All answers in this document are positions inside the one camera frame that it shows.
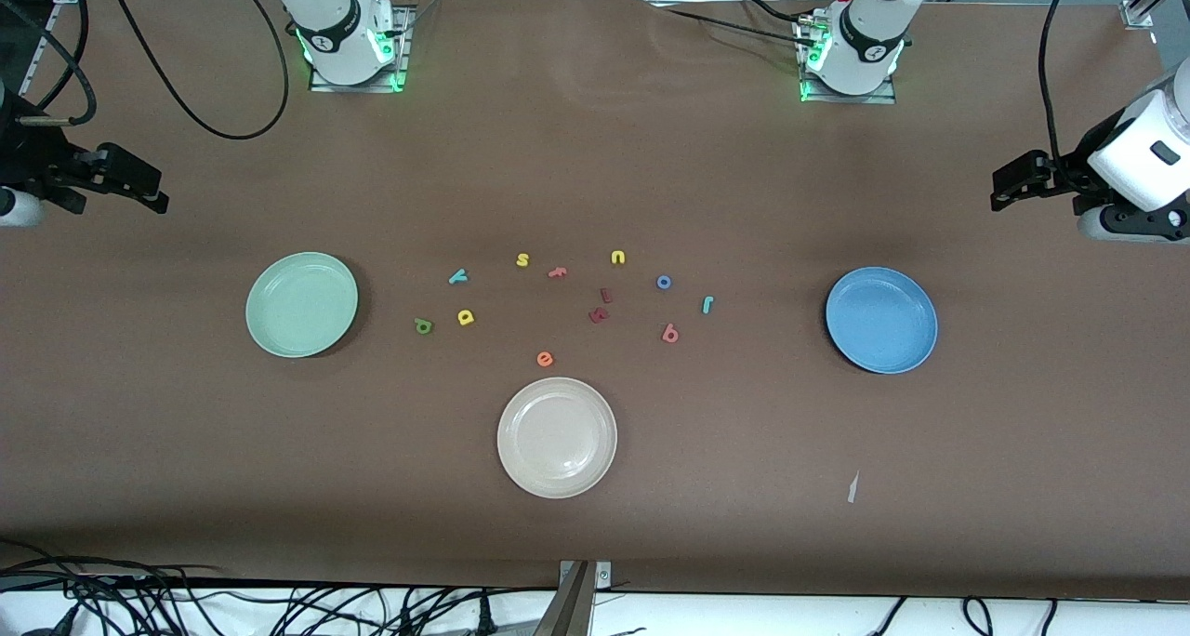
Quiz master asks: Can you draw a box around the blue plate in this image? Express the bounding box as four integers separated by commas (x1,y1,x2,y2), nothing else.
826,266,939,375

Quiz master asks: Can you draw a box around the light green plate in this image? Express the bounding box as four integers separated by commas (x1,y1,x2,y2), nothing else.
245,251,360,359

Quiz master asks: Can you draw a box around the beige plate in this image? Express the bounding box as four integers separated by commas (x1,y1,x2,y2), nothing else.
496,377,618,499

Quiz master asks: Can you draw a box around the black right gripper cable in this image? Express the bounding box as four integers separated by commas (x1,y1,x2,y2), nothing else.
0,0,99,127

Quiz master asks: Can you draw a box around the aluminium table side rail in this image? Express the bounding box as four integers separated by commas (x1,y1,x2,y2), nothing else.
19,0,89,98

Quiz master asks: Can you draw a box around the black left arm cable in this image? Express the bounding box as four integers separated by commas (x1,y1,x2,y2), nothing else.
1038,0,1093,167

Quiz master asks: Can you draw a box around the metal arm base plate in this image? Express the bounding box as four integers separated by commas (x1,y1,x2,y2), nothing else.
310,8,410,93
798,18,898,105

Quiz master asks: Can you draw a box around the black cable on tabletop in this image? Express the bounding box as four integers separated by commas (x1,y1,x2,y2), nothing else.
651,0,821,51

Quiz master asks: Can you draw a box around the metal table edge bracket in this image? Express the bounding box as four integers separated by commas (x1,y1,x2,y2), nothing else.
535,560,613,636

